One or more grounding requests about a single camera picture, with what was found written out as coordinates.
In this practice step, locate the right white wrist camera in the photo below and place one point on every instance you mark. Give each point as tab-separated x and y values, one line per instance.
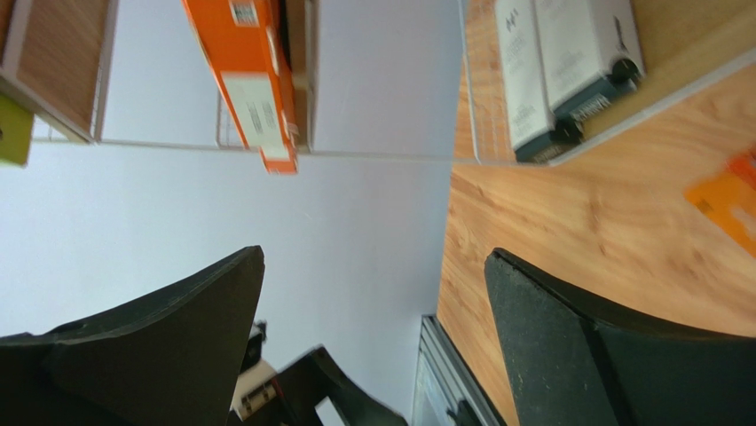
253	389

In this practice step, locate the black green razor box large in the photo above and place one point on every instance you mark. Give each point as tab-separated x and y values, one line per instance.
16	132

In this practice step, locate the left white grey cosmetic box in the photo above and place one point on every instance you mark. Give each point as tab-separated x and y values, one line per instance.
535	134

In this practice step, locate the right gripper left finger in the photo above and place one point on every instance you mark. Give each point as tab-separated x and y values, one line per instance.
170	357

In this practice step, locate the right white grey cosmetic box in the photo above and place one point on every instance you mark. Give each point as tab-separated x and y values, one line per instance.
591	54

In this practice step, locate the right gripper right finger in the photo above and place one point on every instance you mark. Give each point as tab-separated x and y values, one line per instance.
575	358

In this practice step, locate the white wire wooden shelf unit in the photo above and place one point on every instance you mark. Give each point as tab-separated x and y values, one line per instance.
56	61

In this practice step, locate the orange Gillette Fusion razor box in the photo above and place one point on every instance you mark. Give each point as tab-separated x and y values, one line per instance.
241	43

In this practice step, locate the white grey cosmetic box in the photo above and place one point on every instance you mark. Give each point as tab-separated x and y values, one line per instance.
591	54
535	134

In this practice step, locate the orange disposable razor pack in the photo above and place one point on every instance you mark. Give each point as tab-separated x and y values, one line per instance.
728	199

